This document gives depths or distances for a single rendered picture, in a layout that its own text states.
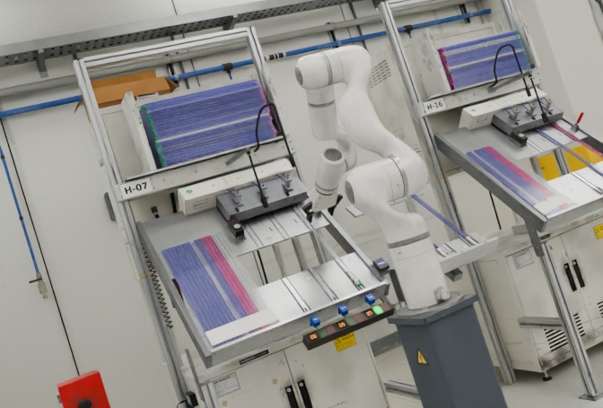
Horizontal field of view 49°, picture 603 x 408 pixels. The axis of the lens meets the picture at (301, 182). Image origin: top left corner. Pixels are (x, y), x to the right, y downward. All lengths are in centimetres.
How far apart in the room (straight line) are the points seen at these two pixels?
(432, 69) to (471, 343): 175
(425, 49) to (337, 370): 158
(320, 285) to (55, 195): 215
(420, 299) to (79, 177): 272
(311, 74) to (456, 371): 90
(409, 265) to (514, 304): 140
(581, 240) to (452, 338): 168
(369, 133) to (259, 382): 111
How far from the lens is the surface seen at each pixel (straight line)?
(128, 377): 411
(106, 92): 303
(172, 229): 259
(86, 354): 407
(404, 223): 178
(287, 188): 266
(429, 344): 179
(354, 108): 187
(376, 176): 176
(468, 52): 339
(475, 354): 185
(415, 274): 179
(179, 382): 268
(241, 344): 218
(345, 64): 195
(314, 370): 262
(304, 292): 234
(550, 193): 299
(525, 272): 315
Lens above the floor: 104
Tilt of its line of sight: 3 degrees up
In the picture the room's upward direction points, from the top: 18 degrees counter-clockwise
